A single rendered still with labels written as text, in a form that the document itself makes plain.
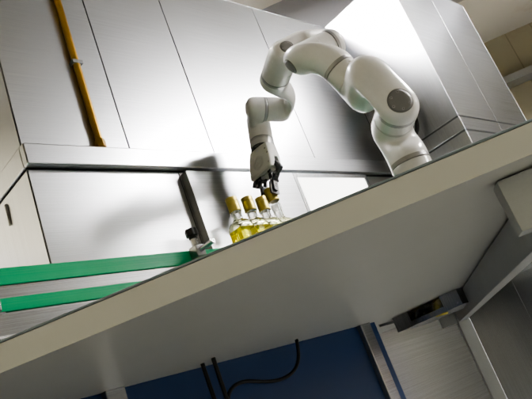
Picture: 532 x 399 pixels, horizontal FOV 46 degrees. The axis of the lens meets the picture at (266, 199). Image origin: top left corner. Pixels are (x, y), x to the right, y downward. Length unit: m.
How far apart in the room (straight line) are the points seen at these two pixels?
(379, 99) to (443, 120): 1.24
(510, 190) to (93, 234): 1.16
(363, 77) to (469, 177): 0.82
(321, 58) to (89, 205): 0.70
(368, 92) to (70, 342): 0.94
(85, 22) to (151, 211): 0.66
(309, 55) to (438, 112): 1.18
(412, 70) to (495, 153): 2.10
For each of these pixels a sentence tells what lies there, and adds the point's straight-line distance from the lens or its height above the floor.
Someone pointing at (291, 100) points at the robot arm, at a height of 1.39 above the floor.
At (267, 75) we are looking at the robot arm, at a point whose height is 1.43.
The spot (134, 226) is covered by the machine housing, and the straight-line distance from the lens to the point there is 1.73.
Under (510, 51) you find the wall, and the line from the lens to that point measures 5.86.
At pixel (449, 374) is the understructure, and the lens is 2.46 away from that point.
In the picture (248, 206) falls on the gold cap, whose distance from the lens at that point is 1.77.
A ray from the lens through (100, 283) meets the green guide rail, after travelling 1.26.
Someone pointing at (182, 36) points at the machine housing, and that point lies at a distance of 2.32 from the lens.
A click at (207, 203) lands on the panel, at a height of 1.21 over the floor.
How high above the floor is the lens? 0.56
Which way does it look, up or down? 19 degrees up
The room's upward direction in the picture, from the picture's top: 21 degrees counter-clockwise
